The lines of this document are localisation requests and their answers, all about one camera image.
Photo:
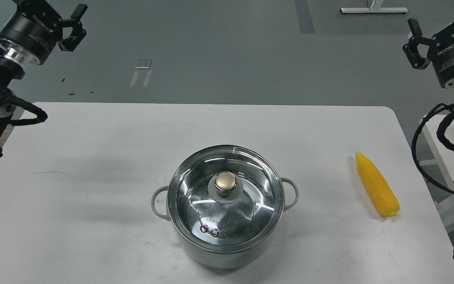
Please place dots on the stainless steel pot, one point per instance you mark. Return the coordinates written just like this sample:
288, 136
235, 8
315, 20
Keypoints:
227, 252

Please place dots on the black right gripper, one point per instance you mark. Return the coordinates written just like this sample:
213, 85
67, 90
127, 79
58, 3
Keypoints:
440, 52

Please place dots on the glass pot lid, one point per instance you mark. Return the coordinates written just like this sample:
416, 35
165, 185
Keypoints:
227, 197

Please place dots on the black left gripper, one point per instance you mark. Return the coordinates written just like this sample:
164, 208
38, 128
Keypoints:
32, 27

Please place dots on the yellow corn cob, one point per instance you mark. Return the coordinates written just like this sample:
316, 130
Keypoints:
378, 189

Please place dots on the white desk base background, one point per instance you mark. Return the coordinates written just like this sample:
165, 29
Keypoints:
375, 7

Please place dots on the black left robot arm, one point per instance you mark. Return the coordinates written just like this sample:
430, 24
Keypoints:
15, 111

